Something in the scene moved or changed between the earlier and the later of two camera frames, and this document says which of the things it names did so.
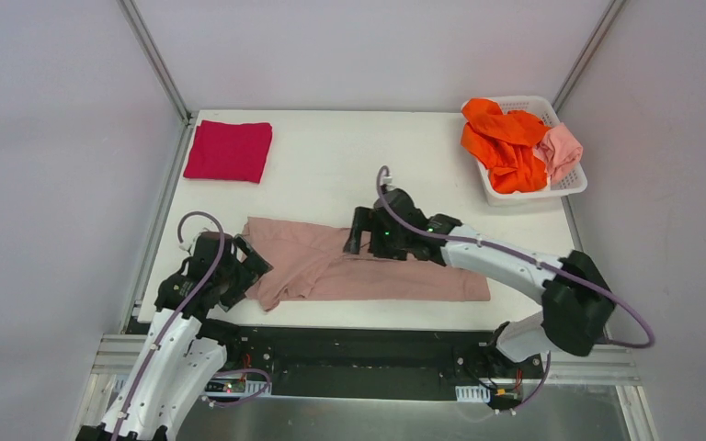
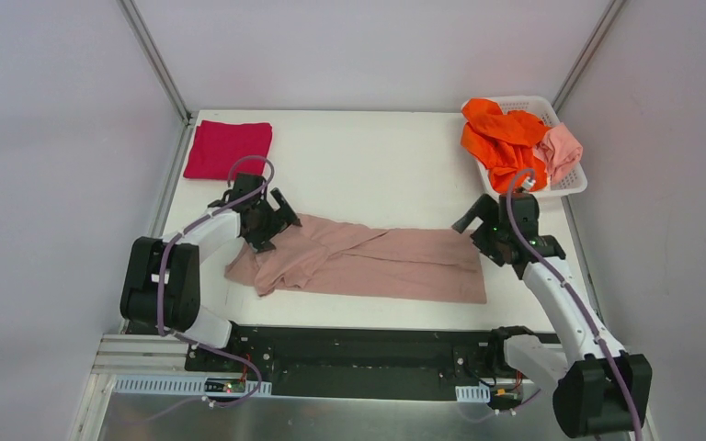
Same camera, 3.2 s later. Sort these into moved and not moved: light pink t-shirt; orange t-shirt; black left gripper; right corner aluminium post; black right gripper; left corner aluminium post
Moved: black right gripper; black left gripper
Not moved: orange t-shirt; left corner aluminium post; light pink t-shirt; right corner aluminium post
